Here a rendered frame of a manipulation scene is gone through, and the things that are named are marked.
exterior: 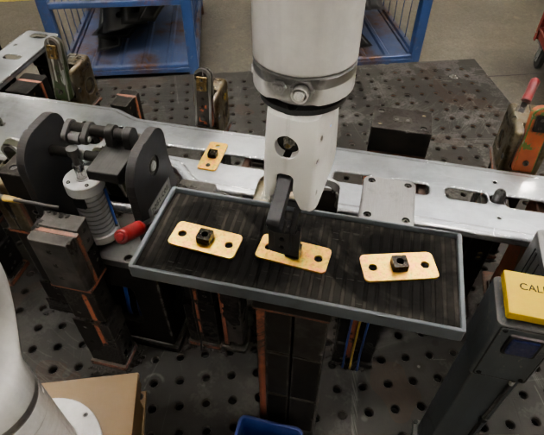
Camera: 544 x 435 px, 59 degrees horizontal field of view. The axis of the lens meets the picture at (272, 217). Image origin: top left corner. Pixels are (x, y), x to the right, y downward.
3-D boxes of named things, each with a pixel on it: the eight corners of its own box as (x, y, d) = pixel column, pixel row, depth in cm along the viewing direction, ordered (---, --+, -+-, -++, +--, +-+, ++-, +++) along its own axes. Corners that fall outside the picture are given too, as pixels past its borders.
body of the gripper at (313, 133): (334, 117, 36) (323, 222, 44) (360, 53, 43) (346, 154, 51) (239, 100, 37) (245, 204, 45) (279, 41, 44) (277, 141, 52)
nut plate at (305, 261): (332, 250, 57) (332, 243, 56) (324, 275, 54) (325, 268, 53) (264, 234, 59) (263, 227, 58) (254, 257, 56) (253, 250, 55)
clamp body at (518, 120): (494, 223, 124) (553, 99, 98) (499, 267, 114) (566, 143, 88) (451, 217, 125) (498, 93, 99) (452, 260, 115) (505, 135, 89)
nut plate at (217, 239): (243, 236, 58) (243, 230, 57) (232, 261, 56) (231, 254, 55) (180, 222, 60) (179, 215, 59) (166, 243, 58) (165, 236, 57)
